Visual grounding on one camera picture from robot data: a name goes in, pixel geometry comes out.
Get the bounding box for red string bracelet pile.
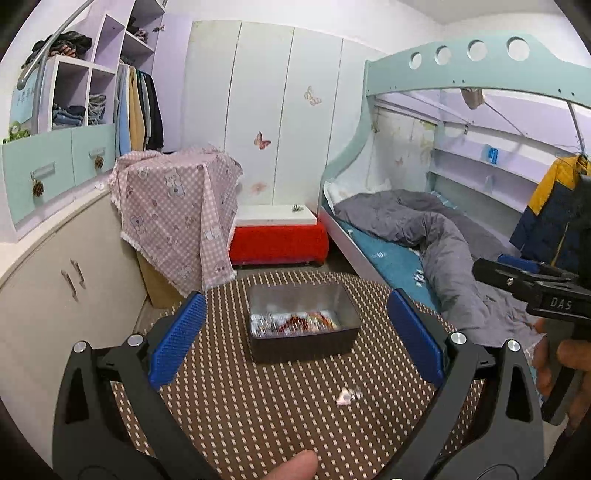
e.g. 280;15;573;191
271;312;341;334

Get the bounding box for right hand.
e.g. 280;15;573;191
533;318;590;437

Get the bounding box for yellow and navy jacket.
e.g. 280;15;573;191
510;155;590;273

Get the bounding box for grey quilt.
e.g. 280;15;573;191
334;190;543;349

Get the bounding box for cardboard box under cloth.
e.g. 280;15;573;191
136;252;204;309

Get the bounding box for teal bed sheet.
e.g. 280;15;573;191
338;220;440;312

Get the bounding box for silver heart pendant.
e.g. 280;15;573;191
335;387;363;407

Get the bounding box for brown polka dot tablecloth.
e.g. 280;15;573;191
160;271;435;479

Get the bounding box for dark metal tin box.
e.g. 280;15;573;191
247;283;362;364

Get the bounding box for pink checkered cloth cover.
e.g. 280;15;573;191
109;147;243;296

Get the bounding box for red storage ottoman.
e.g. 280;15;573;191
229;205;329;266

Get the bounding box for teal drawer unit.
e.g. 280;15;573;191
1;125;115;243

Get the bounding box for hanging clothes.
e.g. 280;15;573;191
114;63;164;157

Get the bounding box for white wardrobe doors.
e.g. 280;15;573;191
181;20;384;210

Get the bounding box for lilac open shelf wardrobe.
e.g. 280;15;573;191
3;1;191;162

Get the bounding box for curved metal lamp pole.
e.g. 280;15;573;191
16;0;94;135

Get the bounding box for beige cabinet with handles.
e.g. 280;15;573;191
1;193;146;461

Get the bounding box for teal bunk bed frame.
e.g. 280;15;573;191
321;32;590;285

